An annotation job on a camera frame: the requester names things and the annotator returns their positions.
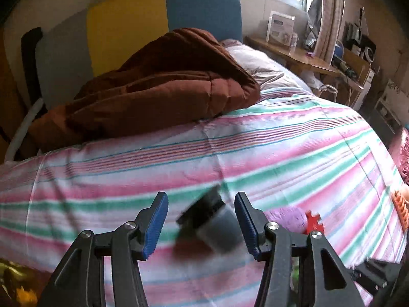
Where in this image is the cluttered desk shelf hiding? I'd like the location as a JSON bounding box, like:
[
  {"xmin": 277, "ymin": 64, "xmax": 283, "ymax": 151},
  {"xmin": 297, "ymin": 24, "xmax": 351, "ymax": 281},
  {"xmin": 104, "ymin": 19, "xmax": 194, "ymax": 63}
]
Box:
[{"xmin": 332, "ymin": 6, "xmax": 378, "ymax": 80}]

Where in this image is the purple plastic cup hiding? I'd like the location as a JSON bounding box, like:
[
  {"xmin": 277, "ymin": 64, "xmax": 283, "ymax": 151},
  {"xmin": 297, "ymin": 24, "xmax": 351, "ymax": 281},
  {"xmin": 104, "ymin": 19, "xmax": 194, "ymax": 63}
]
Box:
[{"xmin": 267, "ymin": 206, "xmax": 307, "ymax": 234}]

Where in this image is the red orange puzzle piece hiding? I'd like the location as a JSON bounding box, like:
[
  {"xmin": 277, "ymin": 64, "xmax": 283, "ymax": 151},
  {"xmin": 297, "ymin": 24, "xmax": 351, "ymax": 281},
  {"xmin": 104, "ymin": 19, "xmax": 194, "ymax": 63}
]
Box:
[{"xmin": 303, "ymin": 211, "xmax": 325, "ymax": 235}]

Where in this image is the patterned side curtain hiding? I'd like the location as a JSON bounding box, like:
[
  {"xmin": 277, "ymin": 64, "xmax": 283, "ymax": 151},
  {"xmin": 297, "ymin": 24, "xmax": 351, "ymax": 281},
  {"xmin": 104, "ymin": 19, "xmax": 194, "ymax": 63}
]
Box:
[{"xmin": 305, "ymin": 0, "xmax": 347, "ymax": 63}]

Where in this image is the black grey cylinder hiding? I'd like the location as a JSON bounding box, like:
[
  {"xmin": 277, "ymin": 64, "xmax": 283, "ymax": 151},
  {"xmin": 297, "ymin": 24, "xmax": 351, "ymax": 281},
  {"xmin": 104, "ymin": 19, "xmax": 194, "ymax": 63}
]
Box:
[{"xmin": 176, "ymin": 185, "xmax": 245, "ymax": 253}]

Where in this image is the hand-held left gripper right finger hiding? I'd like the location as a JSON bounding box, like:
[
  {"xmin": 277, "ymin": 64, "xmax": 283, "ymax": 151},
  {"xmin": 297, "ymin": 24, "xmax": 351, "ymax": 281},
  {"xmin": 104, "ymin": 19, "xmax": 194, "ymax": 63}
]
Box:
[{"xmin": 234, "ymin": 192, "xmax": 365, "ymax": 307}]

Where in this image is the white shelf unit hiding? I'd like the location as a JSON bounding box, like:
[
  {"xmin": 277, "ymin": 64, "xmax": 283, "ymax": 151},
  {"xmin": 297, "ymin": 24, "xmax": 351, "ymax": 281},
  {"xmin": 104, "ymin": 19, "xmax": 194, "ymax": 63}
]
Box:
[{"xmin": 374, "ymin": 80, "xmax": 406, "ymax": 128}]

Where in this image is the orange plastic comb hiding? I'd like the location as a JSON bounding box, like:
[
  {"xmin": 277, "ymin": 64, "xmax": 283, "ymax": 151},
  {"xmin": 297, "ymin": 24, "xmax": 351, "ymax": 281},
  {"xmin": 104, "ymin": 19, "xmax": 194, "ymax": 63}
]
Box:
[{"xmin": 392, "ymin": 190, "xmax": 409, "ymax": 232}]

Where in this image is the black padded post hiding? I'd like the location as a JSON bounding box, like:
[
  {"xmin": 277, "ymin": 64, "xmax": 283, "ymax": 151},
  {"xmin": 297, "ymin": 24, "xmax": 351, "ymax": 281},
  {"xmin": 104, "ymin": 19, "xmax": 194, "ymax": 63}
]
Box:
[{"xmin": 21, "ymin": 27, "xmax": 43, "ymax": 103}]

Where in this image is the yellow plastic toy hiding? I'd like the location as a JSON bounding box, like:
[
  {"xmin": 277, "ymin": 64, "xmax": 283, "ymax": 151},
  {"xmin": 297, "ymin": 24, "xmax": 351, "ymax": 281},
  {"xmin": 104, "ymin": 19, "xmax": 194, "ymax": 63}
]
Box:
[{"xmin": 14, "ymin": 289, "xmax": 37, "ymax": 306}]

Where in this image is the wooden desk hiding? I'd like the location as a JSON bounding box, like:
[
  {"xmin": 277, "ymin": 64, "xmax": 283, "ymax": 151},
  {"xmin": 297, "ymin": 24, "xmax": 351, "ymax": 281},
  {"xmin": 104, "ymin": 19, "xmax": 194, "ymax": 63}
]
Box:
[{"xmin": 244, "ymin": 35, "xmax": 365, "ymax": 90}]

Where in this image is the white cardboard box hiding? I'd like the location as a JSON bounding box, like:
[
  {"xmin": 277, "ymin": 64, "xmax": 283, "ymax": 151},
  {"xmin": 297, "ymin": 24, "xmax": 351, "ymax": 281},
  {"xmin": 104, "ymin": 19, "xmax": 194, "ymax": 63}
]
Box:
[{"xmin": 266, "ymin": 10, "xmax": 296, "ymax": 45}]

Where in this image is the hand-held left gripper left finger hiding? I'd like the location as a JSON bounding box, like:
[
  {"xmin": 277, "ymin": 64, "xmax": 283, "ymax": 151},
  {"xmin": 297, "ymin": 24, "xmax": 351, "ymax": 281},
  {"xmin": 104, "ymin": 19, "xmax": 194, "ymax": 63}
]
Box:
[{"xmin": 38, "ymin": 191, "xmax": 170, "ymax": 307}]

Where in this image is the gold metal tray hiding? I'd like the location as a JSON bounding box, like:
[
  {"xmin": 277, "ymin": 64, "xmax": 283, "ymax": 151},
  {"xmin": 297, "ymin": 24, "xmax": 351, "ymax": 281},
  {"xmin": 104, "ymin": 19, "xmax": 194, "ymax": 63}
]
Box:
[{"xmin": 0, "ymin": 257, "xmax": 40, "ymax": 307}]

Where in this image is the grey yellow blue headboard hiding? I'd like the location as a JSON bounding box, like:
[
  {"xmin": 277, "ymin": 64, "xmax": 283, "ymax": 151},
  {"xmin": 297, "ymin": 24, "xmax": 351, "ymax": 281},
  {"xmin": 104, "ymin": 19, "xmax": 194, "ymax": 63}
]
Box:
[{"xmin": 35, "ymin": 0, "xmax": 242, "ymax": 103}]

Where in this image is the white bed rail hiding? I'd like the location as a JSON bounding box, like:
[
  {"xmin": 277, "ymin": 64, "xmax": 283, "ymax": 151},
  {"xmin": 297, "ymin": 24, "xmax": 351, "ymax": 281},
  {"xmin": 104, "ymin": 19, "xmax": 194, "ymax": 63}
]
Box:
[{"xmin": 5, "ymin": 97, "xmax": 45, "ymax": 163}]

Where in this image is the pale floral pillow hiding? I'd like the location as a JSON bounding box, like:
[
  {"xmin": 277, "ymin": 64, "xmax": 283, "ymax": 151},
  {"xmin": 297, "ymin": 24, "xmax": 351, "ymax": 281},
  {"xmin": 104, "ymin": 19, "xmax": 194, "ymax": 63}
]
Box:
[{"xmin": 220, "ymin": 38, "xmax": 312, "ymax": 95}]

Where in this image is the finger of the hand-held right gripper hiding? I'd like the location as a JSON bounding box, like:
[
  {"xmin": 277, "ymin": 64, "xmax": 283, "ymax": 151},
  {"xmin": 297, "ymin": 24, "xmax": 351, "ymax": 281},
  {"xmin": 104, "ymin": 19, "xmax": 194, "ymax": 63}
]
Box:
[{"xmin": 351, "ymin": 259, "xmax": 403, "ymax": 295}]

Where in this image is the green plastic block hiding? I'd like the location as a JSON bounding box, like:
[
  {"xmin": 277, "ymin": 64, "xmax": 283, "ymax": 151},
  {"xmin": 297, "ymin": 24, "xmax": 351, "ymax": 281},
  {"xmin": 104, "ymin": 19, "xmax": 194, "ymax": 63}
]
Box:
[{"xmin": 291, "ymin": 259, "xmax": 302, "ymax": 291}]

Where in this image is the striped bed sheet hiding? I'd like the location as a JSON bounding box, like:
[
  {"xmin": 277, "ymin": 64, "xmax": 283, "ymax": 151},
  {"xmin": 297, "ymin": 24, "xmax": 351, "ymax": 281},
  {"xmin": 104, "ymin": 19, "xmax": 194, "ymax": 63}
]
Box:
[{"xmin": 0, "ymin": 86, "xmax": 409, "ymax": 307}]

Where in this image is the brown duvet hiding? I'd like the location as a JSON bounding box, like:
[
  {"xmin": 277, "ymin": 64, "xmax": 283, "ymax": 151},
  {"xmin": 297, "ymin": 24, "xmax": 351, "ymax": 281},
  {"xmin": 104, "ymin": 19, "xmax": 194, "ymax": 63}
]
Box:
[{"xmin": 27, "ymin": 28, "xmax": 261, "ymax": 151}]

